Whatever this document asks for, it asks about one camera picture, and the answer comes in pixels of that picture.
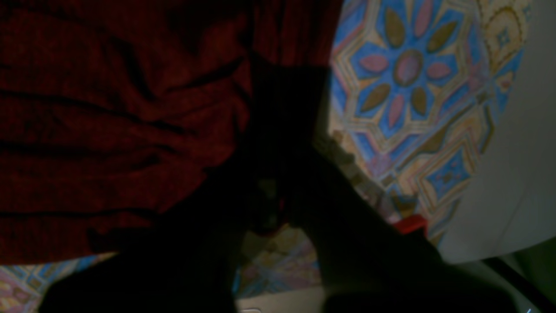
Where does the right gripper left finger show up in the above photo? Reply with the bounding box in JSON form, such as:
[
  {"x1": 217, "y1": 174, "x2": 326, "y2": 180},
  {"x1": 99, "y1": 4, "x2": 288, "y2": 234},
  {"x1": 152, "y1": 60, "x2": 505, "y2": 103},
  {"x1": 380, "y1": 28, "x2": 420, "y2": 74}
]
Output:
[{"x1": 39, "y1": 167, "x2": 270, "y2": 313}]

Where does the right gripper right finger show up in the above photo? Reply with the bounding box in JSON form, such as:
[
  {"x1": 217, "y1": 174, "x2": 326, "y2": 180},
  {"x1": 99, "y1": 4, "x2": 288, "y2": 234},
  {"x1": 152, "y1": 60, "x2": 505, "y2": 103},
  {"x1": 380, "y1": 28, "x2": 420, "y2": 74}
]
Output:
[{"x1": 285, "y1": 144, "x2": 517, "y2": 313}]

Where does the dark red t-shirt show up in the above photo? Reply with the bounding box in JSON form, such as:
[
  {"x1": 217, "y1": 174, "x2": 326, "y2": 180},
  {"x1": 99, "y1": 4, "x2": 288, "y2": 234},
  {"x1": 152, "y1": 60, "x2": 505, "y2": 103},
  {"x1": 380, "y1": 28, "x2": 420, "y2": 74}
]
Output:
[{"x1": 0, "y1": 0, "x2": 342, "y2": 265}]

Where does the orange clamp lower right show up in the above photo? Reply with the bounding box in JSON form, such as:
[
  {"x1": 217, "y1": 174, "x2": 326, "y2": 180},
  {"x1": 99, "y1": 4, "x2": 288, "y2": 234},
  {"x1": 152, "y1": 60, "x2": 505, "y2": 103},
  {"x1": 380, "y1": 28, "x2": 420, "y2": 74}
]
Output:
[{"x1": 392, "y1": 214, "x2": 428, "y2": 238}]

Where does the patterned tablecloth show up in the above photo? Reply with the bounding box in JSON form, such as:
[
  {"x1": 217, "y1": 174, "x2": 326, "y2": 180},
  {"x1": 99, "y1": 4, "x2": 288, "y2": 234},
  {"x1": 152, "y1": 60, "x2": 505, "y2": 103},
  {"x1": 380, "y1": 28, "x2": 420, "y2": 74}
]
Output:
[{"x1": 1, "y1": 0, "x2": 522, "y2": 313}]

